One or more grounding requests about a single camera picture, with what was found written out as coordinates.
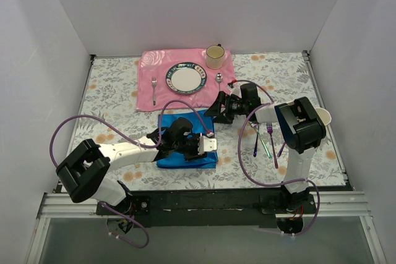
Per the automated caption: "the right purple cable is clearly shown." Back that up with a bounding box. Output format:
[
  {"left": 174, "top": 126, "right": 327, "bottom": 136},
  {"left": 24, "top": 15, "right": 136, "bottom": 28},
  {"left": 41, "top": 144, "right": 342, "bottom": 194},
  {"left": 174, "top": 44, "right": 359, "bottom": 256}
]
[{"left": 235, "top": 80, "right": 319, "bottom": 237}]

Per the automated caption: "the pale yellow paper cup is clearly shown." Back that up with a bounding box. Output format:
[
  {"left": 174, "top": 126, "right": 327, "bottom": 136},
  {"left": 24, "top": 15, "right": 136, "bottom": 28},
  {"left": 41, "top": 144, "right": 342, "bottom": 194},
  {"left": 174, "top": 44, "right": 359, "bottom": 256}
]
[{"left": 315, "top": 107, "right": 332, "bottom": 126}]

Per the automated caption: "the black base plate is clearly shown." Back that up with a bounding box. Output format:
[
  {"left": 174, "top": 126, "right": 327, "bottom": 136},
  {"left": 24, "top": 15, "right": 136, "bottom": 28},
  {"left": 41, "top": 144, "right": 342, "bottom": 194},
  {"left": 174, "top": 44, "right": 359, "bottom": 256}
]
[{"left": 95, "top": 187, "right": 321, "bottom": 231}]

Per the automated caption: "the iridescent purple fork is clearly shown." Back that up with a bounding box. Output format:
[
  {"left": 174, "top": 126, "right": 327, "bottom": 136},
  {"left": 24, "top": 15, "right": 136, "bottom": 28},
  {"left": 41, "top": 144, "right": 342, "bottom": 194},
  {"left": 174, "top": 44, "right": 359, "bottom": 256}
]
[{"left": 266, "top": 122, "right": 278, "bottom": 169}]

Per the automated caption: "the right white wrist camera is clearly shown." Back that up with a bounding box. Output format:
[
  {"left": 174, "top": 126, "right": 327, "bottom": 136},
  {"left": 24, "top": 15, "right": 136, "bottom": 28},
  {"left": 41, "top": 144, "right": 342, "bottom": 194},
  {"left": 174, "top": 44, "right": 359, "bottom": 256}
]
[{"left": 227, "top": 80, "right": 241, "bottom": 97}]

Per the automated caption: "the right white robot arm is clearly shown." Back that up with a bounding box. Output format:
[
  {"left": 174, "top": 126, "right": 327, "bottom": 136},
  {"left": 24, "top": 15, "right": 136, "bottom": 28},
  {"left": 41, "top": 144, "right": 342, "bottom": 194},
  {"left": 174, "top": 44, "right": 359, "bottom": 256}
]
[{"left": 205, "top": 80, "right": 327, "bottom": 213}]

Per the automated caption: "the pink satin placemat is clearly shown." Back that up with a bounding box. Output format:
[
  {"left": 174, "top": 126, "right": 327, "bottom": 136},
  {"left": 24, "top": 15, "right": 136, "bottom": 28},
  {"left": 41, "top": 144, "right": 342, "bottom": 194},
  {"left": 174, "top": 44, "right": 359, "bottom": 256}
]
[{"left": 136, "top": 48, "right": 236, "bottom": 112}]

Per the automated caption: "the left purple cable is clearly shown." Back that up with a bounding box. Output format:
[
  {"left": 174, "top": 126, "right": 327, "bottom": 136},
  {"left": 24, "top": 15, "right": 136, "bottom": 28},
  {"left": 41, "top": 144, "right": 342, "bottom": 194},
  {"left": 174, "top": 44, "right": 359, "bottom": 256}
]
[{"left": 49, "top": 100, "right": 215, "bottom": 249}]

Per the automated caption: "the cream mug with dark rim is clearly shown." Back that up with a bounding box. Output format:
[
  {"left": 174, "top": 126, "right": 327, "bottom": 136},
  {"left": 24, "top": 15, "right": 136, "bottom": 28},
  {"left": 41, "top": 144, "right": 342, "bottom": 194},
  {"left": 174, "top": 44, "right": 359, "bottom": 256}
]
[{"left": 205, "top": 44, "right": 225, "bottom": 70}]

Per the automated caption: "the blue satin napkin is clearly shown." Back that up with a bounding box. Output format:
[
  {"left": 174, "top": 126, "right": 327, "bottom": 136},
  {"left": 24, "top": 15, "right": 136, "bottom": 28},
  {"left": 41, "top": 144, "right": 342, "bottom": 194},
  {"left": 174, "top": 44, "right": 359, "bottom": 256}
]
[{"left": 157, "top": 112, "right": 218, "bottom": 169}]

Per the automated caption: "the silver fork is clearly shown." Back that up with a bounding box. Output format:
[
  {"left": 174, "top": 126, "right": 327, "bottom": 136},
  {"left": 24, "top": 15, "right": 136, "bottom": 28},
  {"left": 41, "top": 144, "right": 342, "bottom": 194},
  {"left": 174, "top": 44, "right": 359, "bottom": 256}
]
[{"left": 152, "top": 77, "right": 157, "bottom": 106}]

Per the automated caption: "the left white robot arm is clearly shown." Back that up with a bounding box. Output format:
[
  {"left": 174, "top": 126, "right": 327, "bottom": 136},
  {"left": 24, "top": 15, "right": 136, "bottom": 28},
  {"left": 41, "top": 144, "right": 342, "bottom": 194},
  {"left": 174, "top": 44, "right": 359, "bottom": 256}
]
[{"left": 56, "top": 117, "right": 217, "bottom": 215}]

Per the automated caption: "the aluminium frame rail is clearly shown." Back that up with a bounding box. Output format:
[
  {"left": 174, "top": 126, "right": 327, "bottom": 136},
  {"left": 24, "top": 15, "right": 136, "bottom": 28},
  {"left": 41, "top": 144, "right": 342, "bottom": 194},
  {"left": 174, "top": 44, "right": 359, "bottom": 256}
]
[{"left": 25, "top": 191, "right": 386, "bottom": 263}]

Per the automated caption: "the iridescent purple spoon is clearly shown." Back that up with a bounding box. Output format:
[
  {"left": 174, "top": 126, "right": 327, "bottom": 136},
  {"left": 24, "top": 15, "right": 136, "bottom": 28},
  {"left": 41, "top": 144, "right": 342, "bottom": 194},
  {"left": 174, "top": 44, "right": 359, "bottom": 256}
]
[{"left": 253, "top": 124, "right": 260, "bottom": 157}]

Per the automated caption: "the white plate with patterned rim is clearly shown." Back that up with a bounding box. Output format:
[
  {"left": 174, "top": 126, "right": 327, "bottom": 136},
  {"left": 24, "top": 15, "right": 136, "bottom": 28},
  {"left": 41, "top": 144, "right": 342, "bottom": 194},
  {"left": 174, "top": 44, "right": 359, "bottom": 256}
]
[{"left": 165, "top": 62, "right": 207, "bottom": 95}]

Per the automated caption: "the purple cable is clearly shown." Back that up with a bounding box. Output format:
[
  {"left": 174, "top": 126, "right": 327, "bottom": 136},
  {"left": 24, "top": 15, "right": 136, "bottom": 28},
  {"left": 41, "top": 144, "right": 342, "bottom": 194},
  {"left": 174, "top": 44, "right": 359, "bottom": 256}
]
[
  {"left": 49, "top": 100, "right": 215, "bottom": 249},
  {"left": 235, "top": 80, "right": 319, "bottom": 237}
]

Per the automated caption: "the floral tablecloth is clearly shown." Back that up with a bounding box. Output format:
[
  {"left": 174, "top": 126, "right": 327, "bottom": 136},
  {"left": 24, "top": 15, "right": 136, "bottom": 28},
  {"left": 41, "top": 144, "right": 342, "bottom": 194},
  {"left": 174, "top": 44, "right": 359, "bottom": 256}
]
[{"left": 58, "top": 51, "right": 347, "bottom": 191}]

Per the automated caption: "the silver spoon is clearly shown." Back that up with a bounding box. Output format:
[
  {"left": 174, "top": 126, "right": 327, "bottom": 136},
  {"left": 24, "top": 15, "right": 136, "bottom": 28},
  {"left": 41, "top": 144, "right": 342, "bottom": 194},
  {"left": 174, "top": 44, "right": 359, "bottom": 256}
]
[{"left": 215, "top": 73, "right": 223, "bottom": 92}]

